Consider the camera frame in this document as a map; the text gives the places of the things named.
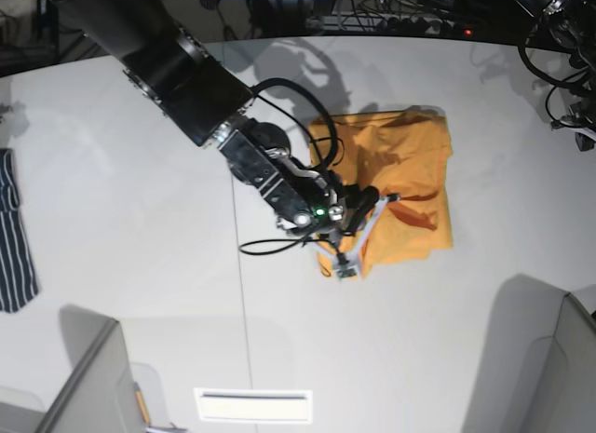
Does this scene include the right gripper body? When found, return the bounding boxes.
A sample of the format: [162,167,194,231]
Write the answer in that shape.
[325,184,380,237]

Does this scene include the yellow orange T-shirt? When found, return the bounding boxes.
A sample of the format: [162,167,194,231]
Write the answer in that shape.
[332,108,453,274]

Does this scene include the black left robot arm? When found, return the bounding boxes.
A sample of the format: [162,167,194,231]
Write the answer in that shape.
[514,0,595,152]

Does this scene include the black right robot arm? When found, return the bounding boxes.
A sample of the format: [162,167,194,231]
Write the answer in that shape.
[50,0,380,237]

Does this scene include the black power strip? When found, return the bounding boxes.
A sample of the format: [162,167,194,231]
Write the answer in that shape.
[305,11,475,40]

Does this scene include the grey bin right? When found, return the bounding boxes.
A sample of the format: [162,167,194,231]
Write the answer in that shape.
[462,293,595,432]

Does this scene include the white paper label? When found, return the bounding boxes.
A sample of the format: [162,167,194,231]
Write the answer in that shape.
[194,387,313,425]

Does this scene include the navy white striped garment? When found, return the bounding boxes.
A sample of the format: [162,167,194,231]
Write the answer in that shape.
[0,149,39,314]

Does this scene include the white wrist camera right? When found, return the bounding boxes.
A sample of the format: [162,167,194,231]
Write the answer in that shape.
[314,193,400,280]

